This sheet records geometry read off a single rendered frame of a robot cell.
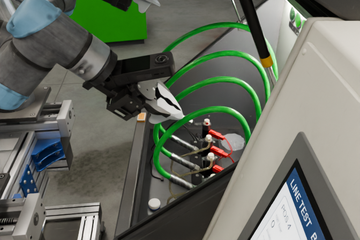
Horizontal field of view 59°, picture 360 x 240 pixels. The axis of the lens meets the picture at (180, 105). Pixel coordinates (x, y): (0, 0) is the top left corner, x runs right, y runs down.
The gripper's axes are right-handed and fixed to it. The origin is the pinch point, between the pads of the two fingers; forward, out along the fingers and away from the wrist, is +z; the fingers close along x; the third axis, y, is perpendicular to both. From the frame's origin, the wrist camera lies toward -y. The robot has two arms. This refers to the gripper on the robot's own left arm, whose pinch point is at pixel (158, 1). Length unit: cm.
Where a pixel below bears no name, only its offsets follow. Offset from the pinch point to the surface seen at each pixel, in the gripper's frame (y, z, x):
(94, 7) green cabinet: 45, -64, -301
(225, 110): 13, 21, 51
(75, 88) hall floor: 120, -42, -215
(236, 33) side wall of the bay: -1.5, 30.7, -2.8
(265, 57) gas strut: -1, 19, 63
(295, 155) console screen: 8, 22, 80
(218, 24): -1.9, 16.1, 30.4
